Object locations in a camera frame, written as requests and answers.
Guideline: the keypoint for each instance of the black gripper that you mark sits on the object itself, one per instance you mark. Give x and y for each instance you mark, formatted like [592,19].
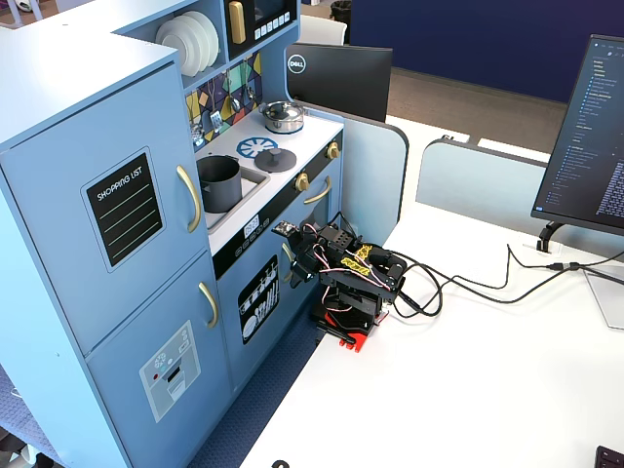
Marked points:
[298,263]

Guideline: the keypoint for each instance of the gray pot lid with knob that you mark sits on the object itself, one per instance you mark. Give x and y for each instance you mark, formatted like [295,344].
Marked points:
[275,160]

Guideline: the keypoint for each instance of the robot base table clamp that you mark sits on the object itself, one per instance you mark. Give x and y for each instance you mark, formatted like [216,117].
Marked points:
[353,331]

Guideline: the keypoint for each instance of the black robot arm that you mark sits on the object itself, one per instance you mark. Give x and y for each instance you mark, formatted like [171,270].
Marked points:
[361,283]

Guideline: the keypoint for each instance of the steel pot lid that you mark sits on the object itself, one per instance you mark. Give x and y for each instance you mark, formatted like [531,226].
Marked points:
[280,109]

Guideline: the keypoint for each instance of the gold stove knob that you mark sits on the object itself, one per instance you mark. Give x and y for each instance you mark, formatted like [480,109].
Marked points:
[302,183]
[333,151]

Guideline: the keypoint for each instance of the white toy sink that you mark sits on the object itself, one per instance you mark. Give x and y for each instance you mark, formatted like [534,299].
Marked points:
[253,183]

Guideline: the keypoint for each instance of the gray cooking pot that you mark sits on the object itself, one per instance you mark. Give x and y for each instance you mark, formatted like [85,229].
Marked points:
[222,187]

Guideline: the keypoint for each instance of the large light blue desk divider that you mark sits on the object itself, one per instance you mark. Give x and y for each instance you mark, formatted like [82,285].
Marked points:
[370,170]

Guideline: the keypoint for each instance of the steel pot with blue band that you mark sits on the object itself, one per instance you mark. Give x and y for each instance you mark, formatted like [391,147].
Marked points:
[284,124]

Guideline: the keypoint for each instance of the ice dispenser sticker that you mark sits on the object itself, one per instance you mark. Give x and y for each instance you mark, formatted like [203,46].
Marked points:
[170,370]

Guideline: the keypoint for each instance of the silver hanging slotted spatula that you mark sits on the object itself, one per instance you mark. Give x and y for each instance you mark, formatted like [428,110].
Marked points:
[216,119]

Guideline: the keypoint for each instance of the large silver hanging spoon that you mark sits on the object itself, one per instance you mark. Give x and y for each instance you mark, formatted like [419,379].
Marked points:
[235,103]

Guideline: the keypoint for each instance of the small silver hanging spoon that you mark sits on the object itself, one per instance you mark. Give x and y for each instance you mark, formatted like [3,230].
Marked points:
[249,92]

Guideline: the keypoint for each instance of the shopping list chalkboard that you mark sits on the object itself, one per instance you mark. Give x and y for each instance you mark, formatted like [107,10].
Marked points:
[124,209]

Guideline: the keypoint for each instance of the black Dell monitor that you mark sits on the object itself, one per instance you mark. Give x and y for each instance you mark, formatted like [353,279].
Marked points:
[341,80]

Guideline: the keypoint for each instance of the small light blue desk divider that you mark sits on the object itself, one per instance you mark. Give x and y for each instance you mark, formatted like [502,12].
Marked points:
[478,180]

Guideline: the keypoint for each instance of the black monitor stand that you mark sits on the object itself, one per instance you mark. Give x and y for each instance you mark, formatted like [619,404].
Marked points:
[546,236]

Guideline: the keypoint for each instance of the white chair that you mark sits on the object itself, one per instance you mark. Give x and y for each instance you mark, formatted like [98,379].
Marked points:
[322,29]

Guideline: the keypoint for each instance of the white toy plate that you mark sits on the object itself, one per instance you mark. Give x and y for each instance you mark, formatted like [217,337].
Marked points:
[178,46]
[202,41]
[214,36]

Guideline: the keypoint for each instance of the black toy microwave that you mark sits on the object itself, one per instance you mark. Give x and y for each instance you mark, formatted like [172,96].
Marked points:
[273,19]

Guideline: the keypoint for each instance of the black trash bin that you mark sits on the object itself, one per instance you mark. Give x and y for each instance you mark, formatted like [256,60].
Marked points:
[342,11]

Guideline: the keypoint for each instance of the blue toy kitchen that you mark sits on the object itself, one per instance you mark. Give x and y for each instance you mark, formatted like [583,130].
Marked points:
[58,122]

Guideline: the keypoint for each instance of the navy office partition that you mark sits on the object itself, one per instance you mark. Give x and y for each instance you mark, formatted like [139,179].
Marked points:
[487,39]

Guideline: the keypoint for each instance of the clear acrylic plate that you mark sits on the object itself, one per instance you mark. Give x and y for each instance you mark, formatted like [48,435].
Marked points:
[607,302]

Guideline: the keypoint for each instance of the monitor with lit screen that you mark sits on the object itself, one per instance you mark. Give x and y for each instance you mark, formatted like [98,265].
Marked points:
[585,136]

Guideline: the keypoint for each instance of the black keyboard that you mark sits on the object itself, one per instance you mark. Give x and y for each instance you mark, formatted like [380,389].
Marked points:
[612,458]

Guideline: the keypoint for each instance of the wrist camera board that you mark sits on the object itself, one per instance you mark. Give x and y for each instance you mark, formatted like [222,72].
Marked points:
[285,228]

